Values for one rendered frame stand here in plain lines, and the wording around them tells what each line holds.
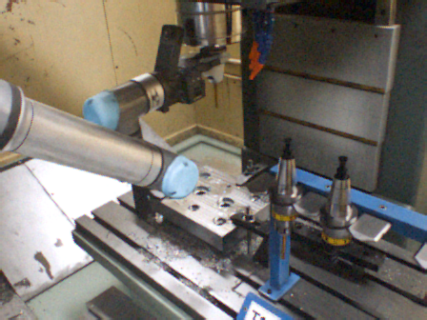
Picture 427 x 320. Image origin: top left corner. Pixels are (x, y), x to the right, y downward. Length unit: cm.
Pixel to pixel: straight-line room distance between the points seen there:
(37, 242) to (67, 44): 81
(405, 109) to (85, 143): 94
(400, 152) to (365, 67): 28
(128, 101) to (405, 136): 84
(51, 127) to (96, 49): 142
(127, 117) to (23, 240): 99
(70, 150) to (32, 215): 117
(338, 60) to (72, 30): 112
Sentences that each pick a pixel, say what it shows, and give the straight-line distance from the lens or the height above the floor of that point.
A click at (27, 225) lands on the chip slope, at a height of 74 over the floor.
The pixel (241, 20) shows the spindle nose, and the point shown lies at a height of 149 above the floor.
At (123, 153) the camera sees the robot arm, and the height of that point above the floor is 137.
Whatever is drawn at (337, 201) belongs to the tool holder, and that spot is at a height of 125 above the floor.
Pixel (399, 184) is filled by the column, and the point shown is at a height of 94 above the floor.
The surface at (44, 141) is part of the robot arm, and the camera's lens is 61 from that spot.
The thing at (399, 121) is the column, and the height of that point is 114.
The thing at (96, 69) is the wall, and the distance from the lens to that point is 203.
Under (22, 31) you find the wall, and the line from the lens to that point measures 186.
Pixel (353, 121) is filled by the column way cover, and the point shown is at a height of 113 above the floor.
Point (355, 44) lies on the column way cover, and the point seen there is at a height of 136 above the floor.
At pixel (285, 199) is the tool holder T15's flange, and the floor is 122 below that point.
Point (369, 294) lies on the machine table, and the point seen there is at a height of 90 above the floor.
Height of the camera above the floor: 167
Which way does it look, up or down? 27 degrees down
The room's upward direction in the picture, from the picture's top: 4 degrees counter-clockwise
